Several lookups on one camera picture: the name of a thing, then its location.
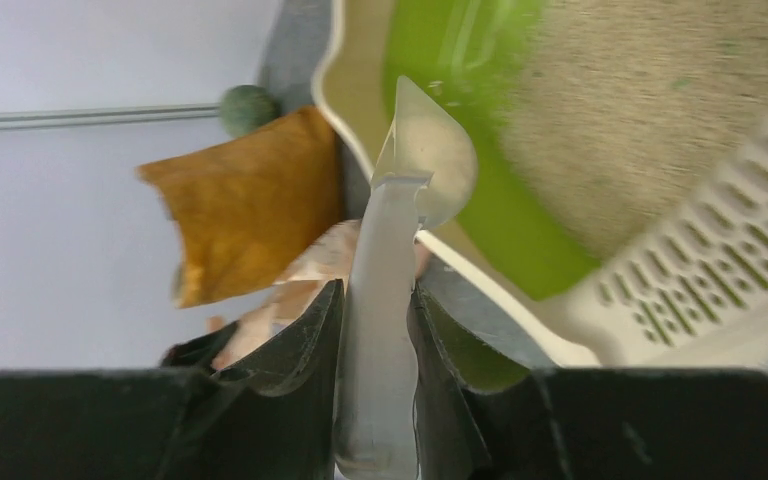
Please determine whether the beige green litter box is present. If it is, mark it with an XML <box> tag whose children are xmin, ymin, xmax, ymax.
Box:
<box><xmin>313</xmin><ymin>1</ymin><xmax>768</xmax><ymax>366</ymax></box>

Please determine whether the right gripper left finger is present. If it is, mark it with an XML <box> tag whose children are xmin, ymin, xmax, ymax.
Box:
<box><xmin>0</xmin><ymin>281</ymin><xmax>344</xmax><ymax>479</ymax></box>

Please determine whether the orange paper bag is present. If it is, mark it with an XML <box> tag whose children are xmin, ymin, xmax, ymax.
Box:
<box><xmin>137</xmin><ymin>105</ymin><xmax>343</xmax><ymax>308</ymax></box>

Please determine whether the green round vegetable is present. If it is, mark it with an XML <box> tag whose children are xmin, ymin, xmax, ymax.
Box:
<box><xmin>218</xmin><ymin>85</ymin><xmax>280</xmax><ymax>138</ymax></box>

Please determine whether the clear plastic litter scoop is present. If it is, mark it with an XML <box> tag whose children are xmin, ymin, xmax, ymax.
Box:
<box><xmin>333</xmin><ymin>76</ymin><xmax>478</xmax><ymax>479</ymax></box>

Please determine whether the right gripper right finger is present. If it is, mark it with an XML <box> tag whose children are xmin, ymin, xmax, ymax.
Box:
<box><xmin>408</xmin><ymin>289</ymin><xmax>768</xmax><ymax>479</ymax></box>

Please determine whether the pink cat litter bag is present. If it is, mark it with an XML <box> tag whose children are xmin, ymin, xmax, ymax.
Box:
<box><xmin>205</xmin><ymin>219</ymin><xmax>433</xmax><ymax>372</ymax></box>

